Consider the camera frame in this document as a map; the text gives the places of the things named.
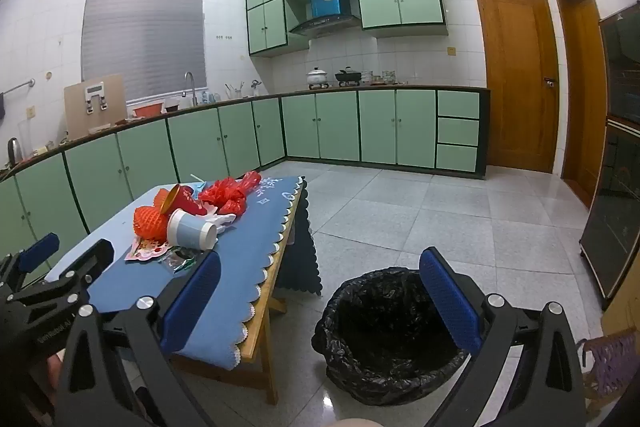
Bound wide wooden door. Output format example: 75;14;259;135
472;0;561;175

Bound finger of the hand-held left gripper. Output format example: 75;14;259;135
10;238;116;308
0;233;61;283

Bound dark glass cabinet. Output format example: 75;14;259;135
579;2;640;300

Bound wooden folding table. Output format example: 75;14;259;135
165;179;313;408

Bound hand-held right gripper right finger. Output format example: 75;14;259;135
419;247;588;427

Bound woven chair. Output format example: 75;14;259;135
575;327;638;418

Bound white plastic hook rack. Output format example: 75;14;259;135
84;81;112;114

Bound green lower kitchen cabinets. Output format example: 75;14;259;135
0;88;491;268

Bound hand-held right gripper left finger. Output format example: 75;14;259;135
52;251;223;427

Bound cardboard box on counter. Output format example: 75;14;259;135
64;74;128;140

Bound trash bin with black bag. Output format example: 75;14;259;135
314;267;471;407

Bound crumpled white tissue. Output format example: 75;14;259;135
202;213;237;235

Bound red paper cup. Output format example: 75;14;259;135
161;183;208;217

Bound grey window blind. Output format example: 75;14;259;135
81;0;208;102

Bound metal faucet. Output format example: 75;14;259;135
181;72;198;108

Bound clear plastic wrapper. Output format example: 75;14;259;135
159;247;201;273

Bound red plastic bag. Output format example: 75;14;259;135
199;171;263;215

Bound narrow wooden door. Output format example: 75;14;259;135
552;0;608;208

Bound pink printed wrapper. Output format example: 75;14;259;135
124;237;171;263

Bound range hood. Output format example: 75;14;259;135
289;14;362;38

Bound blue and white cup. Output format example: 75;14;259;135
166;208;219;252

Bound wooden table, blue cloth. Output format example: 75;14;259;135
37;176;323;370

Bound blue box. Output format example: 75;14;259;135
310;0;350;18

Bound metal towel rail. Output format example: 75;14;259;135
0;78;36;100

